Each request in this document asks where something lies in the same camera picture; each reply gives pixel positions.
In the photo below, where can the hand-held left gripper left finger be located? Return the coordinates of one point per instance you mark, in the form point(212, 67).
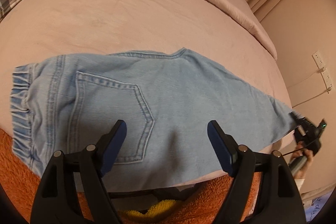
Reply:
point(115, 145)

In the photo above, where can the white wall socket panel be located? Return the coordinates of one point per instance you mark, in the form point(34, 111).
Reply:
point(321, 66)

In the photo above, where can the yellow fluffy cloth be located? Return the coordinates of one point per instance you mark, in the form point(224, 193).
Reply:
point(157, 209)

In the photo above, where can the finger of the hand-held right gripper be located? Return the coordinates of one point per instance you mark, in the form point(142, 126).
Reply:
point(298, 123)

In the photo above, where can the light blue denim pants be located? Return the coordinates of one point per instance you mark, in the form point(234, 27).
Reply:
point(183, 98)

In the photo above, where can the pink bed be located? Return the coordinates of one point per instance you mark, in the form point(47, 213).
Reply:
point(105, 16)

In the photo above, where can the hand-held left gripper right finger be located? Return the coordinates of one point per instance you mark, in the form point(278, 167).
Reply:
point(220, 148)

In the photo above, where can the orange fleece garment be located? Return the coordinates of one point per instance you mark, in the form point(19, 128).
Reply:
point(15, 174)

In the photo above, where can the person's right hand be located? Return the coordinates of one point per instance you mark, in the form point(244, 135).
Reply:
point(309, 158)

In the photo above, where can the pale printed sheet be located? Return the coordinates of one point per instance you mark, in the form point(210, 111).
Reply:
point(313, 208)

